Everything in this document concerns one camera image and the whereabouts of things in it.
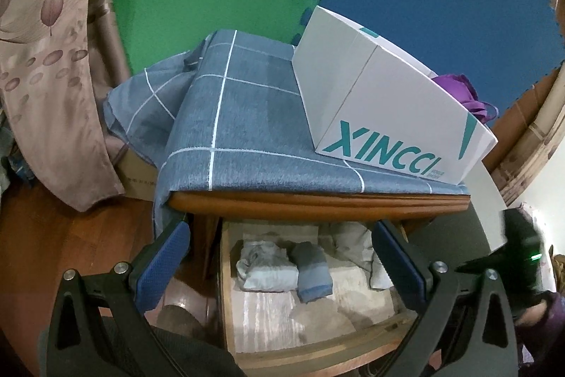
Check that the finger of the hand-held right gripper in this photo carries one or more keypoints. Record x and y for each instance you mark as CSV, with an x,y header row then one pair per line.
x,y
485,262

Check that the wooden drawer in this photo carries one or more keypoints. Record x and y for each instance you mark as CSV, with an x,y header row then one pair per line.
x,y
287,359

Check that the brown floral curtain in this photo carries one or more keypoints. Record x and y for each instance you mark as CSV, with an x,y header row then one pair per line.
x,y
53,72

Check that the person's right forearm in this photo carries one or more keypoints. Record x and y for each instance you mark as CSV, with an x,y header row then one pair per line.
x,y
547,328

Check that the light grey underwear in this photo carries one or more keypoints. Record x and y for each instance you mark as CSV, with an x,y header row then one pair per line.
x,y
353,244

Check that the white cardboard box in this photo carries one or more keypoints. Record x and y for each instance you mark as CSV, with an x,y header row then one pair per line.
x,y
388,103

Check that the dark cloth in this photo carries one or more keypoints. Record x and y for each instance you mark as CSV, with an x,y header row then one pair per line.
x,y
190,355

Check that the rattan furniture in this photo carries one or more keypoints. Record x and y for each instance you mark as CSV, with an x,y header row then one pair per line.
x,y
534,143

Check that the blue-grey underwear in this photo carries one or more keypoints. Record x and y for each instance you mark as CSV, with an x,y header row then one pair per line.
x,y
313,271

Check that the purple underwear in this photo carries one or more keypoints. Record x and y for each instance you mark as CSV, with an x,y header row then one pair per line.
x,y
459,92

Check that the blue checked cloth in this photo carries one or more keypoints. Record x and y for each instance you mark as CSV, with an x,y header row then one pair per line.
x,y
256,121

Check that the grey and white underwear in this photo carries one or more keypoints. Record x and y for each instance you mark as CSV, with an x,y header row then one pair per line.
x,y
265,269

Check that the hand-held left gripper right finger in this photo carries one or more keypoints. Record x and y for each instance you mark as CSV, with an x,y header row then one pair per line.
x,y
397,266

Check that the brown cardboard box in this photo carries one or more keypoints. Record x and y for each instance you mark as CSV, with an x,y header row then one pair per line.
x,y
139,178

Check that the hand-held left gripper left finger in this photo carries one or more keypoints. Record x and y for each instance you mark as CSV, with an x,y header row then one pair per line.
x,y
161,266

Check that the wooden nightstand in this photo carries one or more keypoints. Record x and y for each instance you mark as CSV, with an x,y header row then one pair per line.
x,y
309,207

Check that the brown rounded object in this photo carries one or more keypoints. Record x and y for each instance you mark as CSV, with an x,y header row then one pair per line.
x,y
181,322

